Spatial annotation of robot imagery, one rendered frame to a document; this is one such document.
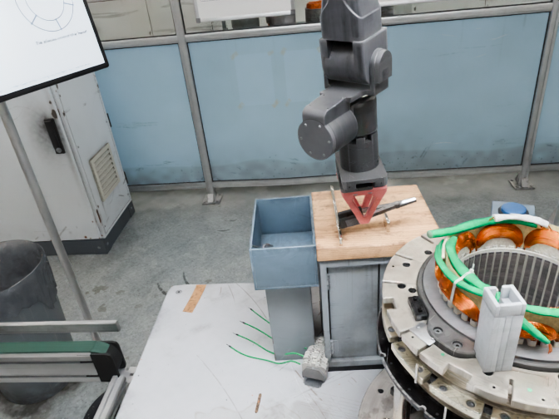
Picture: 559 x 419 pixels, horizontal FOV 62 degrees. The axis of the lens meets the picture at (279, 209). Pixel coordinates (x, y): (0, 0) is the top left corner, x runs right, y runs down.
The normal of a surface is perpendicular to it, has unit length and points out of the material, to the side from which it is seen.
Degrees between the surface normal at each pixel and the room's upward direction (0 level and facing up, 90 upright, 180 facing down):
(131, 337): 0
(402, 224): 0
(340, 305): 90
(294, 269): 90
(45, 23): 83
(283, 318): 90
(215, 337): 0
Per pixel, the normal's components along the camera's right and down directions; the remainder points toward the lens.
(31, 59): 0.83, 0.09
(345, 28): -0.63, 0.55
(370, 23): 0.72, 0.31
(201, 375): -0.09, -0.86
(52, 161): -0.07, 0.52
